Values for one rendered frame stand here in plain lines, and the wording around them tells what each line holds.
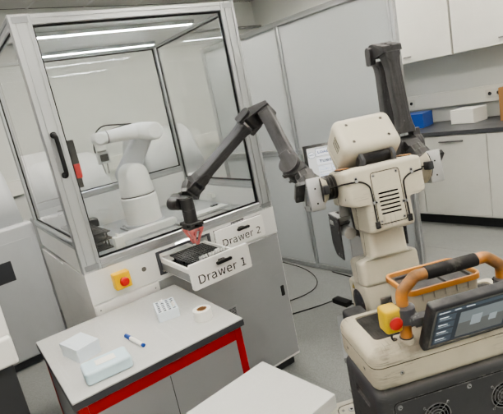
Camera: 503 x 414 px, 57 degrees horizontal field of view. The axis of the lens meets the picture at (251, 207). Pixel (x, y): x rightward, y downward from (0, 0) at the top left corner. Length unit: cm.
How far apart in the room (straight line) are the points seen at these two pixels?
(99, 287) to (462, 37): 382
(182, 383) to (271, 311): 101
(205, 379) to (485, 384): 89
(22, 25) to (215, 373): 148
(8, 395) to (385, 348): 133
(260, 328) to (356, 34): 202
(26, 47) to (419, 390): 179
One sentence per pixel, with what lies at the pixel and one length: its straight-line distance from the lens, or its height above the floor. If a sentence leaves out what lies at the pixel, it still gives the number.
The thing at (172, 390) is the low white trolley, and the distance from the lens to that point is 171.
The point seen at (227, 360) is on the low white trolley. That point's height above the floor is 63.
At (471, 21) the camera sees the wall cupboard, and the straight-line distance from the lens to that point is 477.
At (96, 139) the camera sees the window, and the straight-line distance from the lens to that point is 208.
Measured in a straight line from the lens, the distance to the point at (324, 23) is 354.
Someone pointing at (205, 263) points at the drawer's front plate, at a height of 91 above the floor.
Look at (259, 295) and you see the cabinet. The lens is 253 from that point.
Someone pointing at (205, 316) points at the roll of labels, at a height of 78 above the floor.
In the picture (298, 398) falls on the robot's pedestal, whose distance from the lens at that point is 129.
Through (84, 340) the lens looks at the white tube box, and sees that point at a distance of 182.
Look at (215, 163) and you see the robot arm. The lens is 195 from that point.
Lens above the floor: 152
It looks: 13 degrees down
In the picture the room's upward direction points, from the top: 11 degrees counter-clockwise
